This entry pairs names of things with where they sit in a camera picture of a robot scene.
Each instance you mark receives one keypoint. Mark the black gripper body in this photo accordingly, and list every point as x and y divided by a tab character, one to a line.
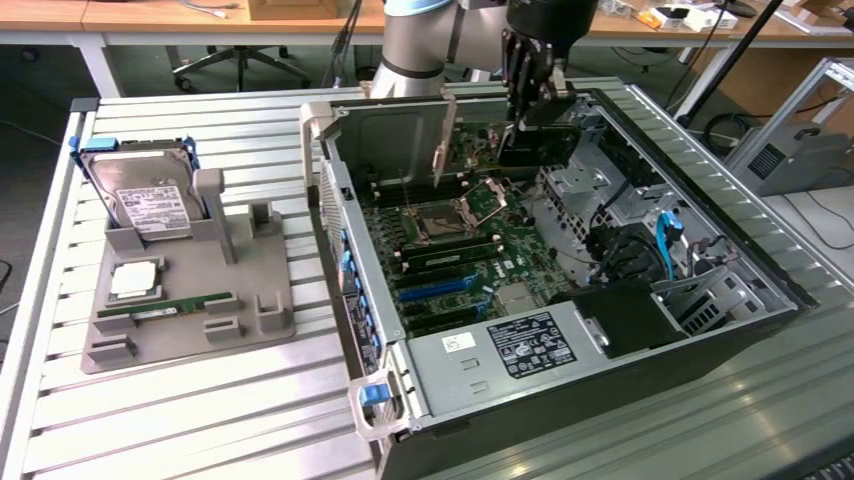
550	20

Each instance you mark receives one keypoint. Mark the graphics card with metal bracket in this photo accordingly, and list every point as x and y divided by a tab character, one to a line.
474	145

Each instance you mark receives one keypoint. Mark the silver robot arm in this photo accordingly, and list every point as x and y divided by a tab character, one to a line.
414	40

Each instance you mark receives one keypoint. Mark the wooden desk with white legs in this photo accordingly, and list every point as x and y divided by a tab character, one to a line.
634	35
133	20

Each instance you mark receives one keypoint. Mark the orange white packet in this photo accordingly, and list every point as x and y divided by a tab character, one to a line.
648	20

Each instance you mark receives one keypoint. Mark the black small device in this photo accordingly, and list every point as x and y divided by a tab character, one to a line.
672	12

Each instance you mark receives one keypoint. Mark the white cardboard box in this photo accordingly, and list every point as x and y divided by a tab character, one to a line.
710	21

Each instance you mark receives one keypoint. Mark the metal socket cover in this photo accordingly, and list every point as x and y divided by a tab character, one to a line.
483	200

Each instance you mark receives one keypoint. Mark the black tripod pole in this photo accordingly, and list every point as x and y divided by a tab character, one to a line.
729	60

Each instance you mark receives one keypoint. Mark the green motherboard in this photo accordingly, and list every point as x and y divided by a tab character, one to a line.
514	240

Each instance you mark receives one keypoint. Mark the CPU socket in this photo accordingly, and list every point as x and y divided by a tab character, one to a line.
436	225

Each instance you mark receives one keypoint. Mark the brown cardboard box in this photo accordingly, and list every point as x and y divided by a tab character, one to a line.
293	9

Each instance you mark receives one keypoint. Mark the dark RAM stick with label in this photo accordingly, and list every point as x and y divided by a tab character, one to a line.
440	260

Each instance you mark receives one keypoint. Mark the black expansion slot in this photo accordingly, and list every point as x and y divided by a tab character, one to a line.
427	280

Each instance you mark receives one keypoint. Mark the silver chipset heatsink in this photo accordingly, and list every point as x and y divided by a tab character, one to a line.
515	300

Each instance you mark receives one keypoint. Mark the black office chair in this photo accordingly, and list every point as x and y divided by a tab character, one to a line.
240	60

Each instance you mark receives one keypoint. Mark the grey equipment box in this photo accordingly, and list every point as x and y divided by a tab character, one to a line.
807	170

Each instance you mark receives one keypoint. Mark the black plastic shroud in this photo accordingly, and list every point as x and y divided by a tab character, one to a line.
620	320

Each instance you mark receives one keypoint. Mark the perforated metal disk bay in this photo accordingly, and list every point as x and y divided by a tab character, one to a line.
710	307

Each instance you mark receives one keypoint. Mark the grey power supply unit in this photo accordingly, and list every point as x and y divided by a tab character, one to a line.
467	370

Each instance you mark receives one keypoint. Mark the hard disk with blue caddy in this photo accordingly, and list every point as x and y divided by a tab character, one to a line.
143	200

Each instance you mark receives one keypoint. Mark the blue case latch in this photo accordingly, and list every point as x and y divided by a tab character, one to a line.
372	394

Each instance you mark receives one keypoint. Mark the black open PC case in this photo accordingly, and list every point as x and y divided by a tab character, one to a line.
600	420

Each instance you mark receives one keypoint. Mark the grey parts rack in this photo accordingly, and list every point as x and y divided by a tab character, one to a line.
180	300

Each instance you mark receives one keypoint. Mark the green RAM stick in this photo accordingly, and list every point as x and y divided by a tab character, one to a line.
167	306

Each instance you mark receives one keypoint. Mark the silver CPU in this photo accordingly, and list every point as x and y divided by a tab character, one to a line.
133	279

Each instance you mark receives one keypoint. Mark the black keyboard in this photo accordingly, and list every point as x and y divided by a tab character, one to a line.
834	472

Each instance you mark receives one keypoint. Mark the aluminium profile frame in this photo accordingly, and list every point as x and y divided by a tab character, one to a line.
797	97

